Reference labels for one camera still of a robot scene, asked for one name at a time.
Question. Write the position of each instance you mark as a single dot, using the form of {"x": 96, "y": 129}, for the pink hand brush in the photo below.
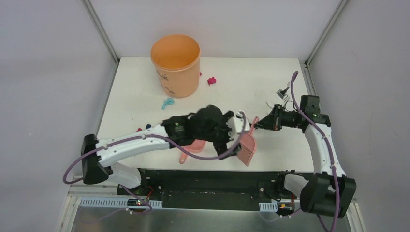
{"x": 248, "y": 145}

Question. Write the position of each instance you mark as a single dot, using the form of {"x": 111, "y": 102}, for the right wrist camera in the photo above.
{"x": 282, "y": 93}

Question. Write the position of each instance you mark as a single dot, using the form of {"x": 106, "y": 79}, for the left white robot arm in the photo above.
{"x": 100, "y": 158}

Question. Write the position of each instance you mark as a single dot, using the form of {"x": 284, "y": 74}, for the cyan paper scrap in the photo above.
{"x": 167, "y": 102}

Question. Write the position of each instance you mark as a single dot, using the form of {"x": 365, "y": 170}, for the right white cable duct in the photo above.
{"x": 268, "y": 207}

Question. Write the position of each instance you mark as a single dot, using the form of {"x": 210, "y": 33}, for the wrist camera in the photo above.
{"x": 238, "y": 123}
{"x": 282, "y": 93}

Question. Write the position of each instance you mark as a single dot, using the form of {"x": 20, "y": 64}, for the left white cable duct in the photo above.
{"x": 108, "y": 202}

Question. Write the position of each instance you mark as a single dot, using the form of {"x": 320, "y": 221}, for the magenta paper scrap near bucket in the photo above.
{"x": 211, "y": 81}

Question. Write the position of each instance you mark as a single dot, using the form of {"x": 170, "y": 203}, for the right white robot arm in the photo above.
{"x": 329, "y": 189}

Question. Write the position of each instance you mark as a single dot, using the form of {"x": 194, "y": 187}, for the white cable duct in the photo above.
{"x": 108, "y": 202}
{"x": 268, "y": 207}

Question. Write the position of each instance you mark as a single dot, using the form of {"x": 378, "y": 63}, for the orange plastic bucket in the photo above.
{"x": 176, "y": 58}

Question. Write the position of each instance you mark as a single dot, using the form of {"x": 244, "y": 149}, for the pink dustpan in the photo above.
{"x": 196, "y": 147}

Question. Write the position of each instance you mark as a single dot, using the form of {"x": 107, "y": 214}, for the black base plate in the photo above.
{"x": 214, "y": 190}

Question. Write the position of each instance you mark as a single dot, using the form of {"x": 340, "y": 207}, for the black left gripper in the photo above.
{"x": 224, "y": 135}

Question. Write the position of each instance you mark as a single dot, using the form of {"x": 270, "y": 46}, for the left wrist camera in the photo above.
{"x": 238, "y": 123}

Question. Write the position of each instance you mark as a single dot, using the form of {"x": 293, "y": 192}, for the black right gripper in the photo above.
{"x": 270, "y": 122}

